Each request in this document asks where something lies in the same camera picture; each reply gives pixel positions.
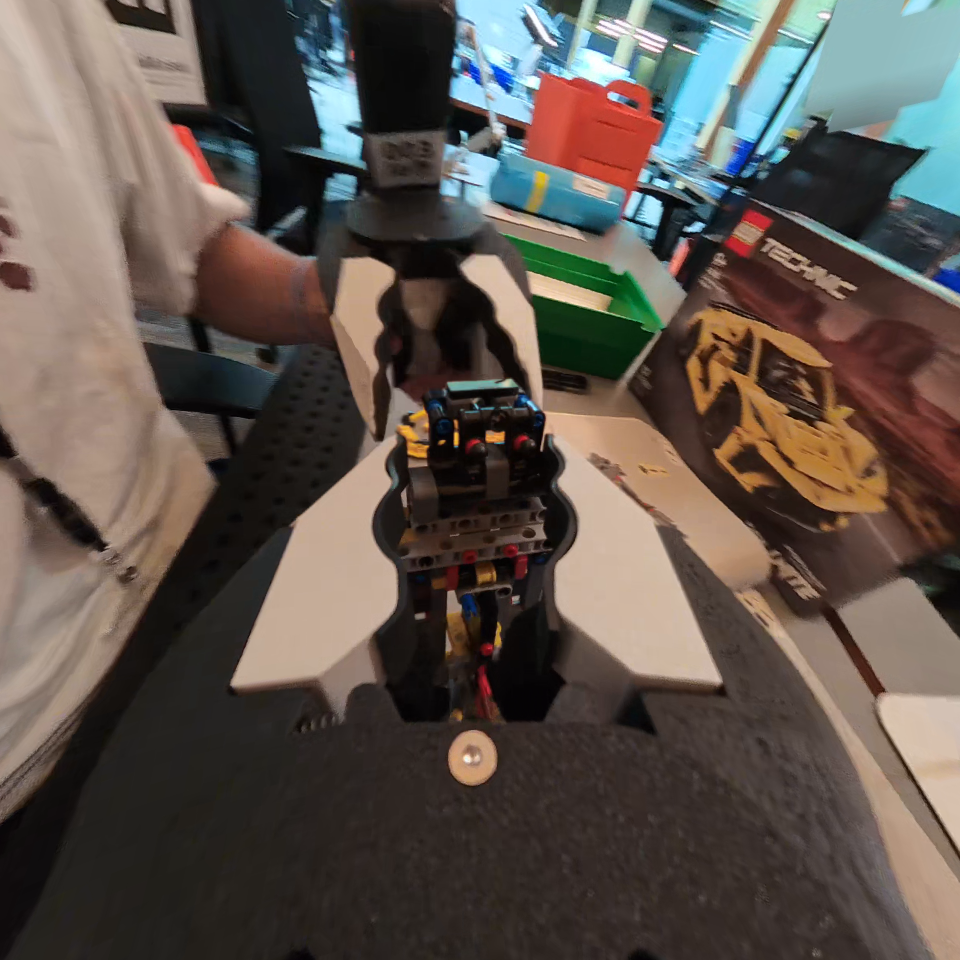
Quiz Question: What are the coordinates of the green plastic bin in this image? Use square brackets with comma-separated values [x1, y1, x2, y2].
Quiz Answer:
[501, 232, 666, 381]

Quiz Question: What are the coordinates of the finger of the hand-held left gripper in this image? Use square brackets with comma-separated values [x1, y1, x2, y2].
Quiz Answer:
[330, 257, 399, 444]
[459, 255, 546, 408]

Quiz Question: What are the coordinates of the black office chair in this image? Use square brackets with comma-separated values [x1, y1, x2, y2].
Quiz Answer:
[255, 112, 370, 258]

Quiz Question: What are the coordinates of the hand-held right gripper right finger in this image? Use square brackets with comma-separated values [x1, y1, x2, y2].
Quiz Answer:
[536, 435, 725, 714]

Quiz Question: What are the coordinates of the black monitor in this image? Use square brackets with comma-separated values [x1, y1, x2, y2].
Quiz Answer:
[750, 131, 929, 243]

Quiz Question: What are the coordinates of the white paper stack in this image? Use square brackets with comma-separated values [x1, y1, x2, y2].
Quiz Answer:
[528, 270, 614, 313]

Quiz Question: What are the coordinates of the black badge reel lanyard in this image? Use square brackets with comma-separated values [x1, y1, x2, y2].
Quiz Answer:
[0, 427, 141, 588]

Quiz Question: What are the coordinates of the lego instruction booklet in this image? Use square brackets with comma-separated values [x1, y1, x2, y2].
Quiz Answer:
[547, 408, 775, 603]

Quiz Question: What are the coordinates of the black and white marker sign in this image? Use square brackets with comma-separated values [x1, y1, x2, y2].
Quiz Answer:
[105, 0, 209, 108]

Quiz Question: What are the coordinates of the grey lego chassis assembly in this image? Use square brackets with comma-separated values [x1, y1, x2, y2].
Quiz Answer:
[393, 397, 561, 723]

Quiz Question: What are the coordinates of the orange red felt item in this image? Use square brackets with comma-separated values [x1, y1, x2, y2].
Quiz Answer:
[171, 123, 220, 190]

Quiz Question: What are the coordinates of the dark lego set box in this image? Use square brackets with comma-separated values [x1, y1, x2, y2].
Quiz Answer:
[626, 201, 960, 610]

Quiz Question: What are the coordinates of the red felt bag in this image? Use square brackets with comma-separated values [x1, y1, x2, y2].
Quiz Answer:
[525, 72, 665, 194]

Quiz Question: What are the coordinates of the person's left forearm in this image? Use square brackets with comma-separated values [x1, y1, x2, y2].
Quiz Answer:
[195, 225, 336, 348]

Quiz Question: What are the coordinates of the dark swivel chair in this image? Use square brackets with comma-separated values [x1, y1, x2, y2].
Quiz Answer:
[142, 341, 280, 453]

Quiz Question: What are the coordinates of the blue plastic roll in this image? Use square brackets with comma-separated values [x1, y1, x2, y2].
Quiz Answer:
[489, 150, 629, 235]

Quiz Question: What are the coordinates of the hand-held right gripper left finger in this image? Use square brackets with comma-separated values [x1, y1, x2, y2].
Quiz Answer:
[229, 438, 412, 714]

